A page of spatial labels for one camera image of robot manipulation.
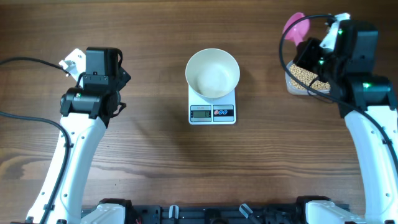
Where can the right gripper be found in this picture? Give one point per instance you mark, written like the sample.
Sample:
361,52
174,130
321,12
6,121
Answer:
306,49

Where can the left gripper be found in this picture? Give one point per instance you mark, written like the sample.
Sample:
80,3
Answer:
124,78

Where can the pink measuring scoop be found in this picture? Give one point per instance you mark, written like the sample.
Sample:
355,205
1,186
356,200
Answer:
299,31

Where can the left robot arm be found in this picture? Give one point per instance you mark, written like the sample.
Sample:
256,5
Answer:
86,110

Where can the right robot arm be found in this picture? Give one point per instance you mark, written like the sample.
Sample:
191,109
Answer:
368,104

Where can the white bowl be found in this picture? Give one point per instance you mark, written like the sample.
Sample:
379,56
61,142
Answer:
212,73

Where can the white digital kitchen scale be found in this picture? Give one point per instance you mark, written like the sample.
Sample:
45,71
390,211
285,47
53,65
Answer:
207,111

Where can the yellow soybeans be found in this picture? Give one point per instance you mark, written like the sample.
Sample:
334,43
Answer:
308,78

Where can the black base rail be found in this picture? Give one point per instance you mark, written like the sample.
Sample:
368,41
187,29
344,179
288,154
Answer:
269,214

